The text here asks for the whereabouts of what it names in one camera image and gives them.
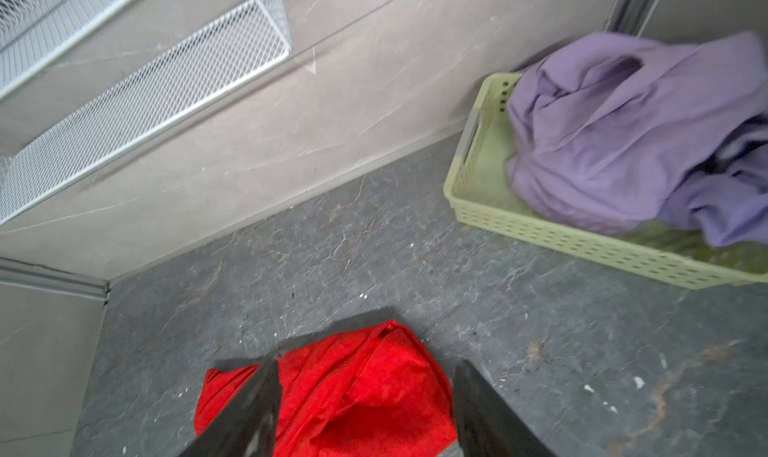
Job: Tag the red t-shirt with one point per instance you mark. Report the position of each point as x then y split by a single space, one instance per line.
375 391

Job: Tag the green plastic basket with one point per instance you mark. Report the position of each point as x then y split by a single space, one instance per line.
477 190

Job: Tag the purple t-shirt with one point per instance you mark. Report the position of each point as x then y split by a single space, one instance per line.
615 130

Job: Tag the white wire mesh basket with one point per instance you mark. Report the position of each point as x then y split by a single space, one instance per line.
210 64

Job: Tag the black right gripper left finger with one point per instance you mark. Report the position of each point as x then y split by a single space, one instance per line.
247 426

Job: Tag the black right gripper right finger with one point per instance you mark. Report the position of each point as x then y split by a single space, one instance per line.
486 425

